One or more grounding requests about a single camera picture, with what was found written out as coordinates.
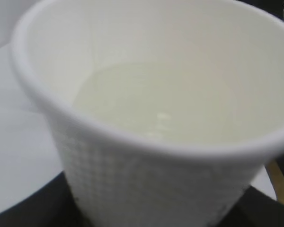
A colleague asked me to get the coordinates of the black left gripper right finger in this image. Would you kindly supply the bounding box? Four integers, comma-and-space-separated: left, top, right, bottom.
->
218, 186, 284, 227

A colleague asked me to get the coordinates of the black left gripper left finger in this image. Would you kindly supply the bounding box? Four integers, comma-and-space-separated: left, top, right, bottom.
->
0, 173, 91, 227

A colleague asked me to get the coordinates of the white paper cup green logo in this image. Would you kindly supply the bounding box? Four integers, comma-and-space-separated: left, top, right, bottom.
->
11, 0, 284, 227

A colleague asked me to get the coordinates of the yellow-brown object beyond table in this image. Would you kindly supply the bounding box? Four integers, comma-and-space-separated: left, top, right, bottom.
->
266, 161, 284, 205

